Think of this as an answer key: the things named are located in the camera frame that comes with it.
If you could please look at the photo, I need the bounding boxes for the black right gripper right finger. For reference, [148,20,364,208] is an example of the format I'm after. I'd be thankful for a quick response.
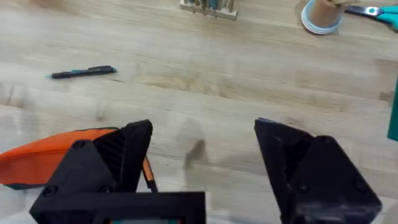
[254,117,383,224]

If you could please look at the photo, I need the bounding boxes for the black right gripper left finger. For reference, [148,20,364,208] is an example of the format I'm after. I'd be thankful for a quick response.
[40,119,154,197]

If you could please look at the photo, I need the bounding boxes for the orange soft zip bag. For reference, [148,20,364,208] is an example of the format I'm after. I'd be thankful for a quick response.
[0,126,121,190]

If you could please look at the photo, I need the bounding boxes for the orange and black pen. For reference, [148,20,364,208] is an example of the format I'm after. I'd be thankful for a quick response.
[141,155,159,194]

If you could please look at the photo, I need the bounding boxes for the black and teal pen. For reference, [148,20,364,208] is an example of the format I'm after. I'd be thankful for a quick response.
[45,65,118,80]

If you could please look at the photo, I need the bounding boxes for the green board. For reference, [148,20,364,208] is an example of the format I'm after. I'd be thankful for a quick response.
[386,74,398,142]

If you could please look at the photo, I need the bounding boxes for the brown tape roll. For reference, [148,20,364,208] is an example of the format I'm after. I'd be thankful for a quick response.
[300,0,358,35]

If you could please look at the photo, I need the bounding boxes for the wooden block board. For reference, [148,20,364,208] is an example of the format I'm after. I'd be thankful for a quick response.
[179,0,239,21]

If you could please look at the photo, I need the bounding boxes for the teal handled scissors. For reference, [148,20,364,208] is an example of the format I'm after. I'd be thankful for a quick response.
[344,4,398,32]

